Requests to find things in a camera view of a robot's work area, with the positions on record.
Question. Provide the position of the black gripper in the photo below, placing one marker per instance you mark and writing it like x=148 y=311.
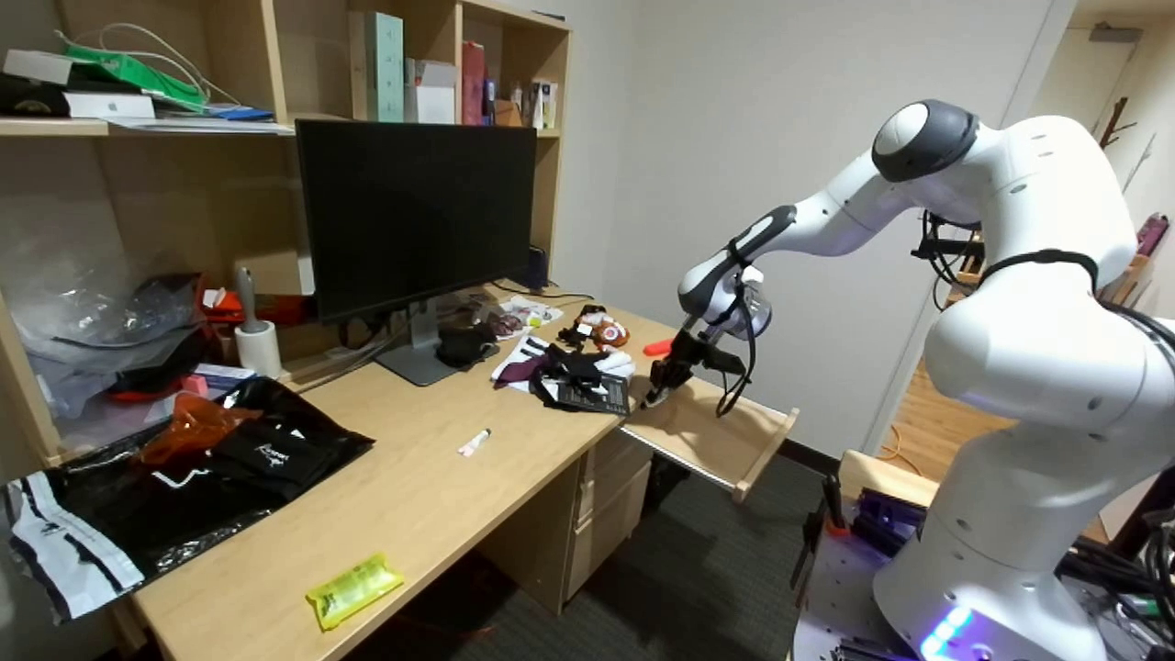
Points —
x=700 y=352

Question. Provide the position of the white tube black cap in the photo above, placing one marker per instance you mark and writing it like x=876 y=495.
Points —
x=476 y=443

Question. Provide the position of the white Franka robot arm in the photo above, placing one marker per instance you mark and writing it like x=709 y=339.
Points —
x=1053 y=367

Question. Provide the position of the wooden desk with drawers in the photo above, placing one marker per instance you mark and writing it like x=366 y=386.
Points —
x=426 y=490

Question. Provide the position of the small red object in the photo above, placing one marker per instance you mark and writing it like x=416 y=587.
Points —
x=657 y=348

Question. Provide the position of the red round tin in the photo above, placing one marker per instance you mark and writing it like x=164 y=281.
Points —
x=603 y=328

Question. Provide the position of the printed magazine page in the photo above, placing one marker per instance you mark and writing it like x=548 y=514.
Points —
x=529 y=314

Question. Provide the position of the small black pouch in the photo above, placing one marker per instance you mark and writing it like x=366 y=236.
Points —
x=465 y=341

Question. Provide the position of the purple black clamp device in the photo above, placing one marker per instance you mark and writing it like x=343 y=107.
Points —
x=881 y=520

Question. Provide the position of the grey robot cart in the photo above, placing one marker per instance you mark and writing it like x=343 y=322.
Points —
x=832 y=598

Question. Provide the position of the black computer monitor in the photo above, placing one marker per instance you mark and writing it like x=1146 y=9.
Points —
x=416 y=206

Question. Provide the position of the yellow green packet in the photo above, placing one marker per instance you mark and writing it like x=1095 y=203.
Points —
x=354 y=591

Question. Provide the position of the white flat box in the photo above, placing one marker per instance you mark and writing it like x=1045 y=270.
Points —
x=436 y=98

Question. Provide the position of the black plastic bag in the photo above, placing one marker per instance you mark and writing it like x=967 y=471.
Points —
x=268 y=459

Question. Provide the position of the white paper roll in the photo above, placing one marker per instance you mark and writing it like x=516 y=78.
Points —
x=257 y=347

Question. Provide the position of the teal book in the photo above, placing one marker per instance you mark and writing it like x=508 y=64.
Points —
x=383 y=68

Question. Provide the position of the orange plastic bag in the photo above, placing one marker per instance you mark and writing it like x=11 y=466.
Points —
x=187 y=428

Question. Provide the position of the wooden shelf hutch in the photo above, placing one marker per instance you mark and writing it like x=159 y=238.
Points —
x=263 y=60

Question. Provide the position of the pink bottle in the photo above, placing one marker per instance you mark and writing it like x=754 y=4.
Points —
x=1150 y=233

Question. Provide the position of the wooden coat rack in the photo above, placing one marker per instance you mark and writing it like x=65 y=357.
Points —
x=1113 y=123

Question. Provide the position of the clear plastic bags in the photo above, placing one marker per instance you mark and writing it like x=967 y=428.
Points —
x=97 y=334

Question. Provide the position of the green plastic item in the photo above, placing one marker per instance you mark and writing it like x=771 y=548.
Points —
x=148 y=73

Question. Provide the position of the white grey mailer bag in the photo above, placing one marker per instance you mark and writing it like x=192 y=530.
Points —
x=75 y=550

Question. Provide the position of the small white box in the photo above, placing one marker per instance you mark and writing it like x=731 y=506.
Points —
x=110 y=107

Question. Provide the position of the black flat item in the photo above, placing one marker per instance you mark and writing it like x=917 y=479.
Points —
x=31 y=98

